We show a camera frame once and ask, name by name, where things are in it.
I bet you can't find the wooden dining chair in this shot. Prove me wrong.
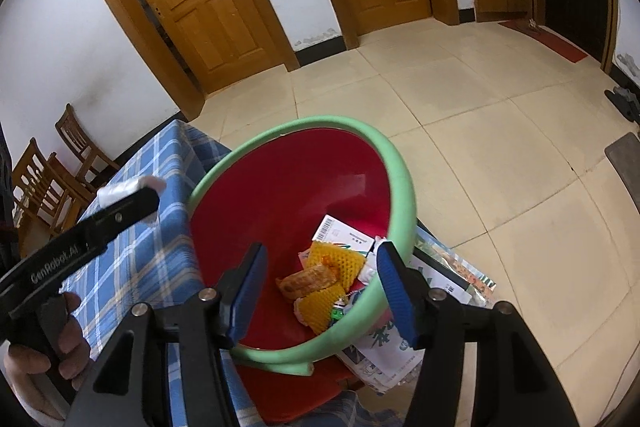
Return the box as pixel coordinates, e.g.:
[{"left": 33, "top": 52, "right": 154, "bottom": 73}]
[
  {"left": 55, "top": 104, "right": 121, "bottom": 188},
  {"left": 11, "top": 138, "right": 96, "bottom": 240}
]

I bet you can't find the red doormat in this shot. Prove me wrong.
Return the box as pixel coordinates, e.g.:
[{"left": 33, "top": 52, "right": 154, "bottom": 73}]
[{"left": 497, "top": 19, "right": 588, "bottom": 64}]

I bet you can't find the red basin with green rim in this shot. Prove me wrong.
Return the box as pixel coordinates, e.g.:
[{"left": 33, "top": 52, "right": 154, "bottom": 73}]
[{"left": 187, "top": 116, "right": 417, "bottom": 378}]

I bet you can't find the grey blue cloth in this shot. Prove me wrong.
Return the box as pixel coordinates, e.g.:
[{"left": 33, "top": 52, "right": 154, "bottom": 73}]
[{"left": 300, "top": 394, "right": 406, "bottom": 427}]

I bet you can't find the colourful printed package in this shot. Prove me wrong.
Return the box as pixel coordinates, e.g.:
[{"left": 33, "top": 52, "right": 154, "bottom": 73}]
[{"left": 410, "top": 219, "right": 498, "bottom": 308}]

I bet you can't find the white medicine box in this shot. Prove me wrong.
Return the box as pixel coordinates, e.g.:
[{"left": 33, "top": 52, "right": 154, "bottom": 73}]
[{"left": 311, "top": 214, "right": 383, "bottom": 265}]

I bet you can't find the blue plaid tablecloth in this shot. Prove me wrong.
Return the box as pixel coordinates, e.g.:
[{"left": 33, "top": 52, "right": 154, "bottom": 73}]
[{"left": 52, "top": 119, "right": 271, "bottom": 427}]

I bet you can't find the yellow foam net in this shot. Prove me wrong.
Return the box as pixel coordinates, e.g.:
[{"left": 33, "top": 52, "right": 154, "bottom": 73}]
[{"left": 295, "top": 241, "right": 368, "bottom": 335}]

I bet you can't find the person's left hand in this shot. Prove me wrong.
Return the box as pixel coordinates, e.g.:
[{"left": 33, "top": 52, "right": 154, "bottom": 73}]
[{"left": 4, "top": 292, "right": 94, "bottom": 423}]

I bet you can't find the white plastic-wrapped pack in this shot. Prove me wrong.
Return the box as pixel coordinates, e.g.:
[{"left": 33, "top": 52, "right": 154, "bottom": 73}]
[{"left": 97, "top": 176, "right": 167, "bottom": 208}]

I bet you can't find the grey floor mat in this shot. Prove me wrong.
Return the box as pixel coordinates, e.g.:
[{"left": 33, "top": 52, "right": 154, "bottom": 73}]
[{"left": 604, "top": 132, "right": 640, "bottom": 208}]

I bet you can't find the orange-brown bread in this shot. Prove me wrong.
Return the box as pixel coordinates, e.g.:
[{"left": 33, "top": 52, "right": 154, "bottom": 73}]
[{"left": 275, "top": 263, "right": 342, "bottom": 304}]

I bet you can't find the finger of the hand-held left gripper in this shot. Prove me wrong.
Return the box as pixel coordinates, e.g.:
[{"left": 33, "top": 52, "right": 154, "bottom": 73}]
[{"left": 75, "top": 186, "right": 161, "bottom": 254}]

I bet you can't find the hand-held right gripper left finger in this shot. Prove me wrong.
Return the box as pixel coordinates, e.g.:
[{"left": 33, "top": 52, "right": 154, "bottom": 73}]
[{"left": 62, "top": 243, "right": 268, "bottom": 427}]

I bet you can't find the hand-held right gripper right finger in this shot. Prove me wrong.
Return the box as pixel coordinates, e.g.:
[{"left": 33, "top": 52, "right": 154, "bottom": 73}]
[{"left": 375, "top": 242, "right": 581, "bottom": 427}]

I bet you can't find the white sack with green print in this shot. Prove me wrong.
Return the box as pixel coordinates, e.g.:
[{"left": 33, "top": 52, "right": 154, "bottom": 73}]
[{"left": 337, "top": 297, "right": 426, "bottom": 393}]

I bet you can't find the red plastic stool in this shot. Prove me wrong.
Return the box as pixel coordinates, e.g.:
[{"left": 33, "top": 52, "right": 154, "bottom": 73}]
[{"left": 235, "top": 354, "right": 361, "bottom": 425}]

